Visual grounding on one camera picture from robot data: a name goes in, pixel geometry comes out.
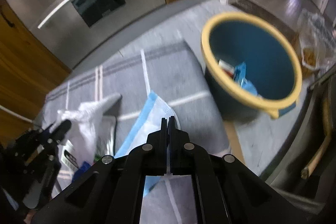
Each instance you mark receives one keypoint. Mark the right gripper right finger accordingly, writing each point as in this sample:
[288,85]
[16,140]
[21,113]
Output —
[186,158]

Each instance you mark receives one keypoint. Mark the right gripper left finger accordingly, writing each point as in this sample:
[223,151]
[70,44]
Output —
[150,158]

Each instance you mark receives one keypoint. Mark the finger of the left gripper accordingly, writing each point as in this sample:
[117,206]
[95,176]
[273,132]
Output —
[61,128]

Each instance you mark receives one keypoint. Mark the white tissue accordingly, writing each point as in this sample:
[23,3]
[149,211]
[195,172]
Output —
[85,124]

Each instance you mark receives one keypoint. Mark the light blue face mask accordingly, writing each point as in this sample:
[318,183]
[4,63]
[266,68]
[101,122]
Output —
[148,121]

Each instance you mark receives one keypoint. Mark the blue white wipes packet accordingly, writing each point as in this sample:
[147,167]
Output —
[84,167]

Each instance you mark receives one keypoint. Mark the red floral paper bowl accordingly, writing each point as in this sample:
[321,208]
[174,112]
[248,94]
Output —
[227,68]

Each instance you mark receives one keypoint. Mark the blue plastic mailer bag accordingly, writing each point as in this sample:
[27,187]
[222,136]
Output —
[240,79]

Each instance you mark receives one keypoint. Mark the brown cardboard piece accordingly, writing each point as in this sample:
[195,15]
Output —
[236,149]

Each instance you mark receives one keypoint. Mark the left wooden cabinet door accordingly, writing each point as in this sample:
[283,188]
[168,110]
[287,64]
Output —
[29,71]

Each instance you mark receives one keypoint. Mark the grey striped floor mat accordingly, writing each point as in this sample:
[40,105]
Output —
[106,193]

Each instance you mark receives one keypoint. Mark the blue bin with yellow rim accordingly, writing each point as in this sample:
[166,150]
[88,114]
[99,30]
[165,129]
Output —
[272,66]

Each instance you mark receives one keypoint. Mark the clear plastic bag with food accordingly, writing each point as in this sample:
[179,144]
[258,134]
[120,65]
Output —
[316,41]

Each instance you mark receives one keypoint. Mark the wooden stick handle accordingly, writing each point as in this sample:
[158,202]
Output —
[312,164]

